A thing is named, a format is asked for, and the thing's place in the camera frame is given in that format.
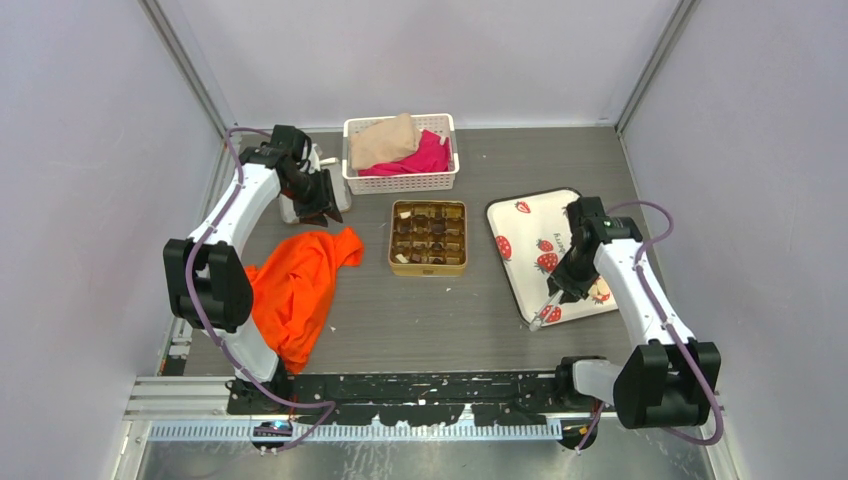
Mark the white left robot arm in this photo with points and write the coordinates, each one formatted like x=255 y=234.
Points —
x=207 y=285

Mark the silver box lid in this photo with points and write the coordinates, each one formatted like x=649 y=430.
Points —
x=288 y=212

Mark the metal tongs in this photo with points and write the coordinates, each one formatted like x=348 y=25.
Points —
x=550 y=313

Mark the beige cloth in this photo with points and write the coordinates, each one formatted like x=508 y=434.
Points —
x=385 y=141

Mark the orange cloth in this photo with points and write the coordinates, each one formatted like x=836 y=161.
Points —
x=293 y=291

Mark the pink cloth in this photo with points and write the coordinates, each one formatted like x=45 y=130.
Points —
x=433 y=156

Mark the white slotted cable duct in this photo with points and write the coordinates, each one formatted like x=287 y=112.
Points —
x=277 y=431

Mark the gold chocolate tray box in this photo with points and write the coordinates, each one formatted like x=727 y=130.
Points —
x=428 y=238

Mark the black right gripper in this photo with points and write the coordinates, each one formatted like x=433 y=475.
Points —
x=574 y=288

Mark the white plastic basket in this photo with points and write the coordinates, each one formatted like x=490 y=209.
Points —
x=438 y=123

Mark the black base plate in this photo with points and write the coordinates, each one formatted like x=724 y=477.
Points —
x=517 y=398

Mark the strawberry pattern tray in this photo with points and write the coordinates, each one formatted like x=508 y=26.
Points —
x=532 y=234

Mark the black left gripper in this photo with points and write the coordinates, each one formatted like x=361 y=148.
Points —
x=323 y=205

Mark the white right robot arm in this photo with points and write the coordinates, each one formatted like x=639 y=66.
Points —
x=669 y=378

